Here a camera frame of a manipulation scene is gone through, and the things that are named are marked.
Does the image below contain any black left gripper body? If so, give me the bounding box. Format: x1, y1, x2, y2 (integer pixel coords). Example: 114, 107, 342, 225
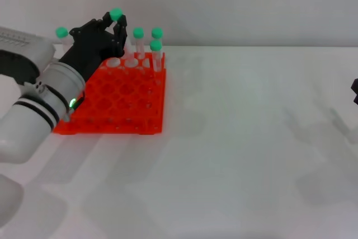
58, 18, 125, 83

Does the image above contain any green-capped clear test tube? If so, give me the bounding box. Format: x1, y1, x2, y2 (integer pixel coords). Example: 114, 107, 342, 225
55, 26, 73, 55
151, 27, 164, 55
131, 27, 147, 60
149, 40, 164, 73
109, 8, 136, 65

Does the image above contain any orange test tube rack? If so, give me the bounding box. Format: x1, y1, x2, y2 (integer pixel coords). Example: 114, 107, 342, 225
52, 51, 168, 137

